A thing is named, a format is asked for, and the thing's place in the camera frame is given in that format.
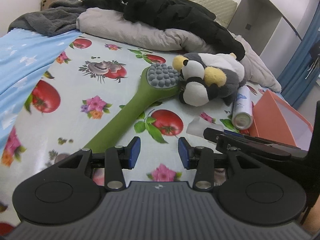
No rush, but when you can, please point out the light grey quilt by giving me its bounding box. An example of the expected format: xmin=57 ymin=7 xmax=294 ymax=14
xmin=76 ymin=7 xmax=282 ymax=92

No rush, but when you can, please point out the blue curtain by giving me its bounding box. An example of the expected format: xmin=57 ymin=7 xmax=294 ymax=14
xmin=277 ymin=12 xmax=320 ymax=110

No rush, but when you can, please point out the brown cardboard box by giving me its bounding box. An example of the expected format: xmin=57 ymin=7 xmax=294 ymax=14
xmin=41 ymin=0 xmax=73 ymax=12

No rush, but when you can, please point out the black padded jacket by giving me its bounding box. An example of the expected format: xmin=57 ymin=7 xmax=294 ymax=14
xmin=82 ymin=0 xmax=247 ymax=60

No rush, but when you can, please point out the fruit print mat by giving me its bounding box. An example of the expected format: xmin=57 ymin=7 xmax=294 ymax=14
xmin=0 ymin=34 xmax=269 ymax=215

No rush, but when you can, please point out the white open shelf unit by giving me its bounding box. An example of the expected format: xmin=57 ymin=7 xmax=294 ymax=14
xmin=229 ymin=0 xmax=284 ymax=57

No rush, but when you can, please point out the penguin plush toy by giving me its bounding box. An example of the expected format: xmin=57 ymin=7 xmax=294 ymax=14
xmin=172 ymin=52 xmax=247 ymax=107

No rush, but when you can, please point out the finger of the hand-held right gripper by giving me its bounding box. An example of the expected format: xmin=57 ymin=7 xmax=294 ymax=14
xmin=204 ymin=127 xmax=253 ymax=155
xmin=224 ymin=129 xmax=278 ymax=147

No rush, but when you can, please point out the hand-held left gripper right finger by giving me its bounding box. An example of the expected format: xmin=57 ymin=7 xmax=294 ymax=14
xmin=178 ymin=137 xmax=253 ymax=190

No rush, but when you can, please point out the black hanging rod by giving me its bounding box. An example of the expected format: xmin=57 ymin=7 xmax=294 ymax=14
xmin=282 ymin=15 xmax=303 ymax=40

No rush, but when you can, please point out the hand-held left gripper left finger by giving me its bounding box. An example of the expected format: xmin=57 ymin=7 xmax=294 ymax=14
xmin=57 ymin=136 xmax=141 ymax=191

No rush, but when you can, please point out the green massage hammer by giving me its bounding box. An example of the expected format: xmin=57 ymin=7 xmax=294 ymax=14
xmin=82 ymin=63 xmax=181 ymax=154

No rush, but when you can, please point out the orange shoe box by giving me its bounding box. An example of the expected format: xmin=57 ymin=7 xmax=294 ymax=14
xmin=249 ymin=90 xmax=314 ymax=150

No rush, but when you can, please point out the dark grey fleece blanket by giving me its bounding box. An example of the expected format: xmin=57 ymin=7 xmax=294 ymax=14
xmin=7 ymin=0 xmax=88 ymax=37

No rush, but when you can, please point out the person's right forearm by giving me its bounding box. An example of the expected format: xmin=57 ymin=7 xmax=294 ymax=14
xmin=304 ymin=204 xmax=320 ymax=238

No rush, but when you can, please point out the white spray can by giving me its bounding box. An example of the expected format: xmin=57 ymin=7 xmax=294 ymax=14
xmin=231 ymin=85 xmax=253 ymax=130

